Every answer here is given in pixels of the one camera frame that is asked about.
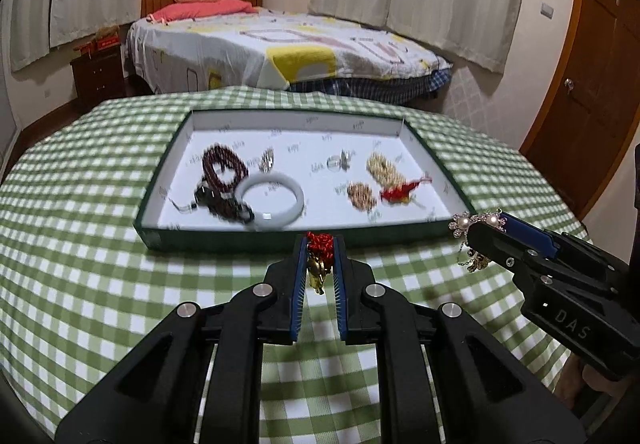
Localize dark green tray box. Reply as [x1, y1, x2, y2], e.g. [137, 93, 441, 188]
[133, 109, 476, 252]

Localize cream pearl bracelet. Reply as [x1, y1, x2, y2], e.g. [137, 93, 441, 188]
[366, 153, 401, 185]

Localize red gift boxes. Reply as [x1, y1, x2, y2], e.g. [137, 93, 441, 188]
[72, 24, 121, 55]

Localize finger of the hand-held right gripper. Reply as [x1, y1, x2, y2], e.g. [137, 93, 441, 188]
[465, 220, 531, 270]
[500, 213, 561, 260]

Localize bed with patterned sheet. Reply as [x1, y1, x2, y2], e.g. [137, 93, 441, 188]
[125, 9, 453, 105]

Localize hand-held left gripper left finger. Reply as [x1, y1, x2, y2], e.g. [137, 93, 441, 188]
[55, 233, 307, 444]

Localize green checkered tablecloth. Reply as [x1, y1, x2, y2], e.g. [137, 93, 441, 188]
[0, 87, 596, 444]

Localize pale green jade bangle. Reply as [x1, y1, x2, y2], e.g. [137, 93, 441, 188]
[235, 173, 305, 231]

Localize dark wooden nightstand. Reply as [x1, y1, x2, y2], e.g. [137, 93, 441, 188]
[70, 44, 126, 112]

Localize dark red bead bracelet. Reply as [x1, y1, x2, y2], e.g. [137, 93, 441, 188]
[192, 147, 251, 220]

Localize pink pillow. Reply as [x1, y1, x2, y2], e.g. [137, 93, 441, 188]
[150, 0, 258, 22]

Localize gold pearl flower jewelry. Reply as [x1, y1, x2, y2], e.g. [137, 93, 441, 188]
[448, 208, 508, 272]

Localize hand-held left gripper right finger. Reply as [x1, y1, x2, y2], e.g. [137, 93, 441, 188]
[334, 234, 587, 444]

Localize red knot tassel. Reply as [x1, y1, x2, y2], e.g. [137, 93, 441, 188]
[380, 177, 433, 205]

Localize brown wooden door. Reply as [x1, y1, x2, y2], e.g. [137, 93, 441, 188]
[520, 0, 640, 220]

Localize red and gold charm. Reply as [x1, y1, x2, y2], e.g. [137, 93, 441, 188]
[305, 231, 337, 295]

